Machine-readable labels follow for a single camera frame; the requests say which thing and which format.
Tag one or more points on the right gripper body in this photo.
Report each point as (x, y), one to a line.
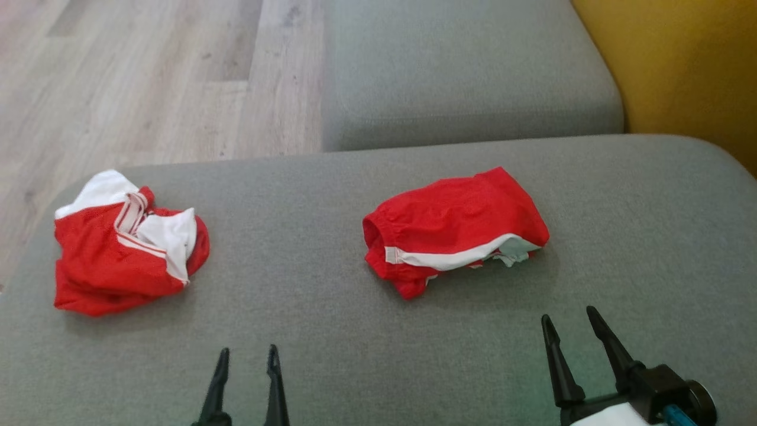
(650, 390)

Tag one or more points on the red white basketball jersey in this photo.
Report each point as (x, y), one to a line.
(100, 266)

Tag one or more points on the small grey sofa cushion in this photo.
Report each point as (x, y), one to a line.
(461, 71)

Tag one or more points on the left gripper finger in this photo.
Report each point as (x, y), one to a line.
(217, 396)
(275, 402)

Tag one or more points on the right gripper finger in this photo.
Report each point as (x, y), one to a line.
(612, 352)
(562, 378)

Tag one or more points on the red shorts with white stripe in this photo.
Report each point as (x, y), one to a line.
(455, 219)

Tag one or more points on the large grey sofa seat cushion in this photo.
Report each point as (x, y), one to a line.
(355, 355)

